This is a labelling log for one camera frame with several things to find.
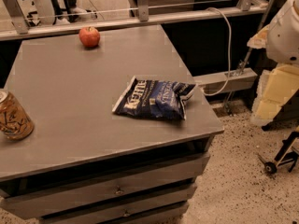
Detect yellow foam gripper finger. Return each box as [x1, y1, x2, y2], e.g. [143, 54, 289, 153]
[250, 63, 299, 126]
[247, 25, 269, 49]

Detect blue chip bag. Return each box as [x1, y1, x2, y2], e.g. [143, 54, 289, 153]
[112, 77, 196, 120]

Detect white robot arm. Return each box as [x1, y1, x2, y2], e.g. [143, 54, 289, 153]
[247, 0, 299, 126]

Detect red apple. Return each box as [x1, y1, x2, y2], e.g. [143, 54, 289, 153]
[78, 27, 100, 48]

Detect grey metal box beam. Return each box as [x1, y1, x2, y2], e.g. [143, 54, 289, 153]
[193, 68, 257, 96]

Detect black wheeled cart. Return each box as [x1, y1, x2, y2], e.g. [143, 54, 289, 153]
[258, 130, 299, 175]

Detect tea drink can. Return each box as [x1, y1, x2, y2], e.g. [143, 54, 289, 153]
[0, 90, 35, 140]

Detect white cable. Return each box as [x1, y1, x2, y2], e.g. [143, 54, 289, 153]
[199, 7, 233, 97]

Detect metal railing frame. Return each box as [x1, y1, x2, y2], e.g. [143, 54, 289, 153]
[0, 0, 274, 41]

